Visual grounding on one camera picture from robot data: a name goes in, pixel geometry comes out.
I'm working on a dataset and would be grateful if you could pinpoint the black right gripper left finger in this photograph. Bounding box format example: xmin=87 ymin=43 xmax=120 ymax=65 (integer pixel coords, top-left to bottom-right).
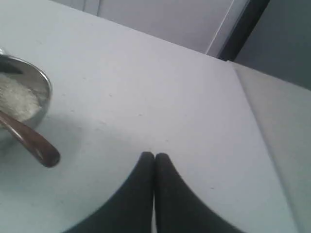
xmin=67 ymin=152 xmax=155 ymax=233

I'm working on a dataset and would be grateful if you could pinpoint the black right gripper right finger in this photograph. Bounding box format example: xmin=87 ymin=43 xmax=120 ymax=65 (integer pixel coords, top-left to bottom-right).
xmin=154 ymin=153 xmax=241 ymax=233

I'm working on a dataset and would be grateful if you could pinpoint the brown wooden spoon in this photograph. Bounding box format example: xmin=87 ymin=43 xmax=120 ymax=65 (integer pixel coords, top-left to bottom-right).
xmin=0 ymin=111 xmax=60 ymax=168

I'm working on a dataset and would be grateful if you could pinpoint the white rice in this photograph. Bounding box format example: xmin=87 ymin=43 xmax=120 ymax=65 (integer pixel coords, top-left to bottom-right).
xmin=0 ymin=74 xmax=41 ymax=121

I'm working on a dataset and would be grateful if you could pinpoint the steel bowl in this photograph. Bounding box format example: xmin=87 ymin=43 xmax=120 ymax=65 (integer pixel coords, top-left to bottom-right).
xmin=0 ymin=50 xmax=52 ymax=129

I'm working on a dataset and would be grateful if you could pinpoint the white cabinet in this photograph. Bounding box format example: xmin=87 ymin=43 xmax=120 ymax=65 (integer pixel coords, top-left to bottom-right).
xmin=80 ymin=0 xmax=270 ymax=61

